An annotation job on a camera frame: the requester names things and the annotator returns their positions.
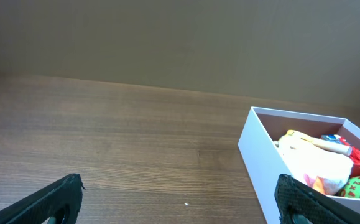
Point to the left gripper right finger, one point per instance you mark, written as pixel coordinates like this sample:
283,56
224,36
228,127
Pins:
300,204

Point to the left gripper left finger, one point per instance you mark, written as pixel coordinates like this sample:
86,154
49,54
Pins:
60,201

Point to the white yellow duck plush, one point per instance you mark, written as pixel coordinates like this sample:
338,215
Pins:
325,171

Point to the red toy fire truck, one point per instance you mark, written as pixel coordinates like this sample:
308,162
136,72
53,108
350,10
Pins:
355,154

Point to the yellow wooden rattle toy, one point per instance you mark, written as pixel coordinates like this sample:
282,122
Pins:
326,145

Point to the pink open cardboard box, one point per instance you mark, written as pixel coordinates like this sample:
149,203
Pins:
264,164

